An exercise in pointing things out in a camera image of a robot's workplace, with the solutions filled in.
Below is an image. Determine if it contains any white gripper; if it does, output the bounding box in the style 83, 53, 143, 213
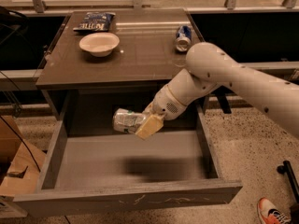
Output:
135, 85, 181, 140

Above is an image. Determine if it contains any black cable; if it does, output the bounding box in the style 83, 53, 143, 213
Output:
0, 68, 42, 173

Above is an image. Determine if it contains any grey cabinet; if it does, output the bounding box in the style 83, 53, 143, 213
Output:
36, 8, 220, 121

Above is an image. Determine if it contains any cardboard box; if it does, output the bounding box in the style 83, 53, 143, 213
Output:
0, 115, 47, 219

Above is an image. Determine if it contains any black equipment at left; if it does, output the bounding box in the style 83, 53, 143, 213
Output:
0, 7, 29, 45

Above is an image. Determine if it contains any black chair leg caster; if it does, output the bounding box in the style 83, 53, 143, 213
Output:
277, 161, 299, 203

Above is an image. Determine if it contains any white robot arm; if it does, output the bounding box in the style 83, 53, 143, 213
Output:
135, 42, 299, 139

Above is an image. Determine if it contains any blue kettle chip bag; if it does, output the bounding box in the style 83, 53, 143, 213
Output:
73, 12, 115, 32

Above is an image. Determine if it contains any open grey top drawer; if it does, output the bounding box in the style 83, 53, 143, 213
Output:
13, 89, 244, 218

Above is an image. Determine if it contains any blue pepsi can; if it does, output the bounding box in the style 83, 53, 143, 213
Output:
175, 25, 192, 52

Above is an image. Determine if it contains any orange white sneaker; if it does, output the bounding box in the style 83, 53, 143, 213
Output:
257, 198, 292, 224

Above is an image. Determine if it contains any white bowl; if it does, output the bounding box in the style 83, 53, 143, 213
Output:
79, 33, 120, 57

